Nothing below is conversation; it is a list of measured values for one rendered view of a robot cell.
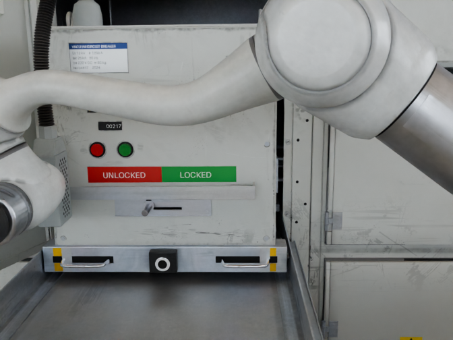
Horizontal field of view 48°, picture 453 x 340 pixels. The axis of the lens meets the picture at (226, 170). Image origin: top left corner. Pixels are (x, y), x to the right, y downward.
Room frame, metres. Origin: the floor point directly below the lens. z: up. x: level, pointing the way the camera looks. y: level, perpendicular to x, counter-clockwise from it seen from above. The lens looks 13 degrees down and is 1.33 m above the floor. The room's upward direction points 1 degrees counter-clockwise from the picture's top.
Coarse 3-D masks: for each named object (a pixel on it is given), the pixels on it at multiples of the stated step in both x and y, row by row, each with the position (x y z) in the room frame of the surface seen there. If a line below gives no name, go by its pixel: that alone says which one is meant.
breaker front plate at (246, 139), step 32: (64, 32) 1.07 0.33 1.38; (96, 32) 1.07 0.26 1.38; (128, 32) 1.07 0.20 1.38; (160, 32) 1.07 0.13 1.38; (192, 32) 1.07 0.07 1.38; (224, 32) 1.06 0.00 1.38; (64, 64) 1.07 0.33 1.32; (128, 64) 1.07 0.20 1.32; (160, 64) 1.07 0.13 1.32; (192, 64) 1.07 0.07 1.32; (64, 128) 1.07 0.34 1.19; (96, 128) 1.07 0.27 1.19; (128, 128) 1.07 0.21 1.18; (160, 128) 1.07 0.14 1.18; (192, 128) 1.07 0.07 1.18; (224, 128) 1.06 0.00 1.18; (256, 128) 1.06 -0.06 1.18; (96, 160) 1.07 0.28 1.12; (128, 160) 1.07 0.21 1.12; (160, 160) 1.07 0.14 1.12; (192, 160) 1.07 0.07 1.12; (224, 160) 1.06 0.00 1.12; (256, 160) 1.06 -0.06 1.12; (256, 192) 1.06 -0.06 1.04; (64, 224) 1.07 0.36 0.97; (96, 224) 1.07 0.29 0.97; (128, 224) 1.07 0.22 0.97; (160, 224) 1.07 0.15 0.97; (192, 224) 1.07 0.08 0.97; (224, 224) 1.06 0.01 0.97; (256, 224) 1.06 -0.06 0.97
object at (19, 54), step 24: (0, 0) 1.21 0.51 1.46; (0, 24) 1.24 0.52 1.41; (24, 24) 1.31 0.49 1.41; (0, 48) 1.23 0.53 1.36; (24, 48) 1.30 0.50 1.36; (0, 72) 1.23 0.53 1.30; (24, 72) 1.29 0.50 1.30; (24, 240) 1.24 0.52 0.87; (48, 240) 1.28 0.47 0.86; (0, 264) 1.14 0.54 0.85
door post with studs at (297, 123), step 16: (288, 112) 1.29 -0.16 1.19; (304, 112) 1.29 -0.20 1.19; (288, 128) 1.29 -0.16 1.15; (304, 128) 1.29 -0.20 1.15; (288, 144) 1.27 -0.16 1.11; (304, 144) 1.29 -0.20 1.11; (288, 160) 1.29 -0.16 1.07; (304, 160) 1.29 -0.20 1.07; (288, 176) 1.29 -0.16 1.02; (304, 176) 1.29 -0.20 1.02; (288, 192) 1.29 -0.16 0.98; (304, 192) 1.29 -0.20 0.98; (288, 208) 1.29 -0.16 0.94; (304, 208) 1.29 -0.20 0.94; (288, 224) 1.29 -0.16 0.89; (304, 224) 1.29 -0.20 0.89; (304, 240) 1.29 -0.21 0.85; (304, 256) 1.29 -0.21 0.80; (304, 272) 1.29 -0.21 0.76
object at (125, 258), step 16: (48, 256) 1.06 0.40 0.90; (80, 256) 1.06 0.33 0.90; (96, 256) 1.06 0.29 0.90; (112, 256) 1.06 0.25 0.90; (128, 256) 1.06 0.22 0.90; (144, 256) 1.06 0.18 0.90; (192, 256) 1.05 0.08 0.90; (208, 256) 1.05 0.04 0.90; (224, 256) 1.05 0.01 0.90; (240, 256) 1.05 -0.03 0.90; (256, 256) 1.05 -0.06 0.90; (272, 256) 1.05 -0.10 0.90
